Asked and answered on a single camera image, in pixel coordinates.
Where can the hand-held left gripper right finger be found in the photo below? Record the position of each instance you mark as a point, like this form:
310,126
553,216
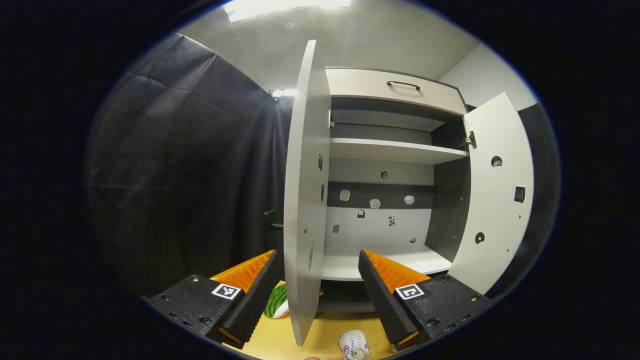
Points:
382,300

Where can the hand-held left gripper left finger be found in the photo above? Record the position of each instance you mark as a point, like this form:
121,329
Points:
255,300

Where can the white canvas shoe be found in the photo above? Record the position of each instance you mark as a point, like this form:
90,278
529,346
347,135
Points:
354,345

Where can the white shoe cabinet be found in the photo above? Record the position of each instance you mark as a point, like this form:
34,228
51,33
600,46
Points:
380,232

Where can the metal door hinge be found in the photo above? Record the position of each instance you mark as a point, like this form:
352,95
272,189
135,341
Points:
331,120
469,140

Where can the white cabinet drawer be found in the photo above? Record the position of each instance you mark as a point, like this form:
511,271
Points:
365,85

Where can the green striped watermelon toy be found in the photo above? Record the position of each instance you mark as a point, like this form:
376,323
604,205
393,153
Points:
276,301

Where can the black backdrop cloth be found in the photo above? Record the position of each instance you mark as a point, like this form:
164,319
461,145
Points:
185,175
545,200

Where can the small bright lamp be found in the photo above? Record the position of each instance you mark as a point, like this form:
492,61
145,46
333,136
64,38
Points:
282,92

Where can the small round ceiling sensor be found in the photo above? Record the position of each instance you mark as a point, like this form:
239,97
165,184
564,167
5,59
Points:
289,25

